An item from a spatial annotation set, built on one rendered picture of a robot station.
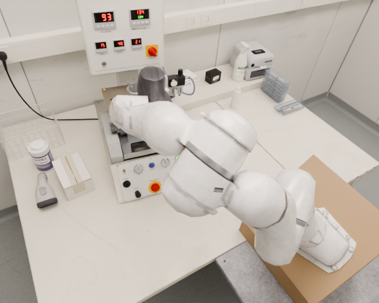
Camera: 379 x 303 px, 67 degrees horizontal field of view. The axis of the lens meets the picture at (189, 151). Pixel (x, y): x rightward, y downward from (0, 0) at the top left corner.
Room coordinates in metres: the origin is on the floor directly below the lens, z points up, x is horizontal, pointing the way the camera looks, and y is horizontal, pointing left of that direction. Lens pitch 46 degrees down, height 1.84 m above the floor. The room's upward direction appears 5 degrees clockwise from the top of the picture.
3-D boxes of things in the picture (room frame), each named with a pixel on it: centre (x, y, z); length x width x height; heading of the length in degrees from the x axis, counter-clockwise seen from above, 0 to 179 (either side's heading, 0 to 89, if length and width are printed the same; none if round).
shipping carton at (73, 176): (0.80, 0.52, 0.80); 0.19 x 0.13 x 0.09; 34
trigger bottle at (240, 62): (1.75, -0.29, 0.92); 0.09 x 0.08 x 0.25; 28
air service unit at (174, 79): (1.23, 0.10, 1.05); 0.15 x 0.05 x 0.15; 114
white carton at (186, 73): (1.57, 0.10, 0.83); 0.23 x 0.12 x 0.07; 136
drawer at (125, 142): (0.98, 0.23, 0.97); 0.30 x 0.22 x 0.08; 24
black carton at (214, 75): (1.70, -0.11, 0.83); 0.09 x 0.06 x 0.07; 132
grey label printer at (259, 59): (1.87, -0.37, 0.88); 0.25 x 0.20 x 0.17; 28
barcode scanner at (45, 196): (0.72, 0.62, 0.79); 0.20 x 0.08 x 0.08; 34
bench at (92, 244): (1.10, 0.00, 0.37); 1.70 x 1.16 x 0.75; 124
